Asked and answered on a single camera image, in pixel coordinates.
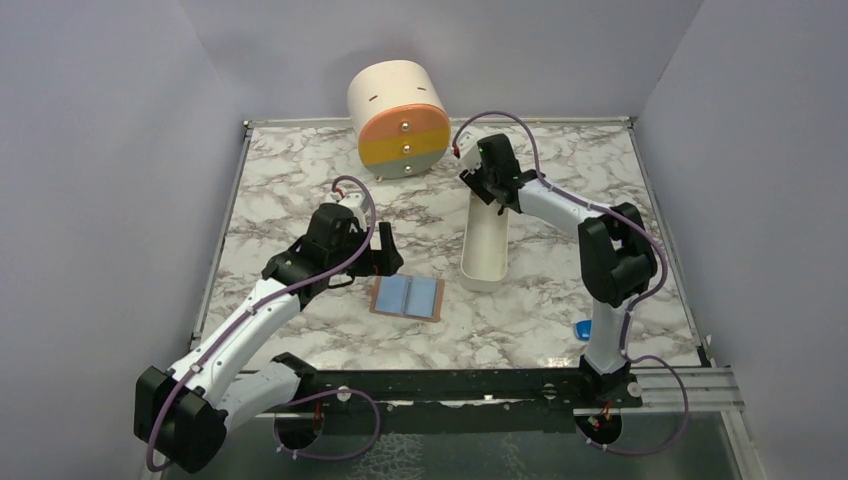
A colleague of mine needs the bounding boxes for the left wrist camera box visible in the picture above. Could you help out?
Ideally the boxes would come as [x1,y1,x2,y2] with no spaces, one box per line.
[339,192,369,232]

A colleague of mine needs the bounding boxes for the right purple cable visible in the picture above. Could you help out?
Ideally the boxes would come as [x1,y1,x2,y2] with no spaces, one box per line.
[450,110,690,457]

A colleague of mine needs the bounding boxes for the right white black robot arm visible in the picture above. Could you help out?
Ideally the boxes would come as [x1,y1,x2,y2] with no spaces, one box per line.
[452,134,659,407]

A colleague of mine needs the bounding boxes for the aluminium table frame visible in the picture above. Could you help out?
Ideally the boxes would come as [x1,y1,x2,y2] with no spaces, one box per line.
[139,116,763,480]

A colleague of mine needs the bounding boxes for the round drawer cabinet orange yellow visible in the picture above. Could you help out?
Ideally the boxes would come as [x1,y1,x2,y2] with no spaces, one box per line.
[347,60,451,179]

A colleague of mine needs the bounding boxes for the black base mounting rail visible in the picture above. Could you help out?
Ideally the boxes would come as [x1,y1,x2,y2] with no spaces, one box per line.
[271,368,642,435]

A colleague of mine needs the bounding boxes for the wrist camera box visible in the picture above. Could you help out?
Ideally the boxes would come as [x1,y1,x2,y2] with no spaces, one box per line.
[453,131,477,157]
[339,192,369,232]

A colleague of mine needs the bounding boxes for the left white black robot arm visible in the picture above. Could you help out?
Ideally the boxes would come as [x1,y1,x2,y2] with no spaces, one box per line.
[133,202,403,473]

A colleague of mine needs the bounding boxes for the long white oval tray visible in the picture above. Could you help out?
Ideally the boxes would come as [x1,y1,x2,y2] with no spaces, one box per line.
[460,192,509,293]

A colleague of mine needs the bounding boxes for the purple cable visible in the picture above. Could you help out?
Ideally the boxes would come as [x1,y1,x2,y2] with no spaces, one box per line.
[145,175,384,473]
[450,110,690,457]

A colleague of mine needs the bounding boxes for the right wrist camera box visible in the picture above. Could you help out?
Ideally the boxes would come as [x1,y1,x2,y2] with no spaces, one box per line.
[453,131,477,157]

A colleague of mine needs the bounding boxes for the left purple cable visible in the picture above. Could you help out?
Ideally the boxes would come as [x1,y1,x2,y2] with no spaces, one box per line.
[145,175,384,473]

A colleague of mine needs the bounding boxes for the small blue object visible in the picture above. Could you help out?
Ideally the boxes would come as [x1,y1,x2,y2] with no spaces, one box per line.
[574,319,592,342]

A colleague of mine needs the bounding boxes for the brown leather card holder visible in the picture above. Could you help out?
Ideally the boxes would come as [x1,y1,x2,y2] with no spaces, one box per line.
[369,274,445,323]

